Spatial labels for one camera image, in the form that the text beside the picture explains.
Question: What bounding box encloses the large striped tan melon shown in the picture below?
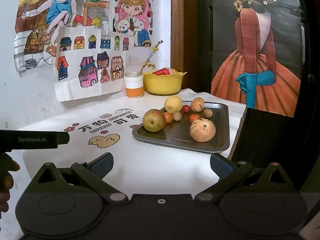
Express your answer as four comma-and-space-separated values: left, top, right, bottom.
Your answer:
189, 118, 216, 142

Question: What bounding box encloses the lady in orange dress poster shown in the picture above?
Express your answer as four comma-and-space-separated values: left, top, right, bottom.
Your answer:
211, 0, 300, 117

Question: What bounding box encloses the brown wooden door frame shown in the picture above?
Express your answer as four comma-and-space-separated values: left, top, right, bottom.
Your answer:
170, 0, 198, 90

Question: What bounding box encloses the olive green small fruit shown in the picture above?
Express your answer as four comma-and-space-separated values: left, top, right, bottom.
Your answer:
172, 112, 182, 121

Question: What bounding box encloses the boy with fan drawing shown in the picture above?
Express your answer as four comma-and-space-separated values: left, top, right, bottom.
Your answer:
14, 0, 110, 72

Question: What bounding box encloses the white orange glass jar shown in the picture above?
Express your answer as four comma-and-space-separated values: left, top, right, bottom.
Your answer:
124, 73, 144, 98

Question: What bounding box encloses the yellow plastic bowl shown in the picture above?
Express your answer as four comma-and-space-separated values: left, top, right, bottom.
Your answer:
144, 72, 187, 95

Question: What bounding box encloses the yellow flower branch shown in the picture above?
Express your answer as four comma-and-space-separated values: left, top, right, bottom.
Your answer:
138, 40, 164, 74

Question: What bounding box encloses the red cherry tomato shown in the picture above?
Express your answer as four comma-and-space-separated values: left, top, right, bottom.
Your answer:
182, 105, 190, 113

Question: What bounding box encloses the green yellow mango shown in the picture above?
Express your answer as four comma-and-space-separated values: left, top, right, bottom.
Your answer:
142, 109, 167, 132

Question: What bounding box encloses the small striped orange melon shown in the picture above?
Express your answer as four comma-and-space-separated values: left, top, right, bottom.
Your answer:
190, 97, 204, 113

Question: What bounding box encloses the red plastic toy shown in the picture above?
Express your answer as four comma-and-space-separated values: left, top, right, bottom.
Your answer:
152, 68, 171, 76

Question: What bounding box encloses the houses drawing paper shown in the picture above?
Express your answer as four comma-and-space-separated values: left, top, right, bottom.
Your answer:
54, 26, 134, 102

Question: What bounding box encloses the orange plastic toy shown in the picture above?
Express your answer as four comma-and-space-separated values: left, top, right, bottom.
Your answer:
171, 69, 179, 74

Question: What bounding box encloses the metal tray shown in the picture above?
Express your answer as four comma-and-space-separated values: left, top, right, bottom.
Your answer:
132, 102, 230, 154

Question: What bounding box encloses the left hand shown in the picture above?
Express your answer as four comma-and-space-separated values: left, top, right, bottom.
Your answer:
1, 153, 20, 212

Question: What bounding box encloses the yellow lemon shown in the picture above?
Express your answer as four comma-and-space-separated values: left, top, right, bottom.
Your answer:
164, 96, 183, 114

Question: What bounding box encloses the white printed table cloth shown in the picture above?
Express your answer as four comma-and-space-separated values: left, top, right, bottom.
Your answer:
18, 88, 249, 198

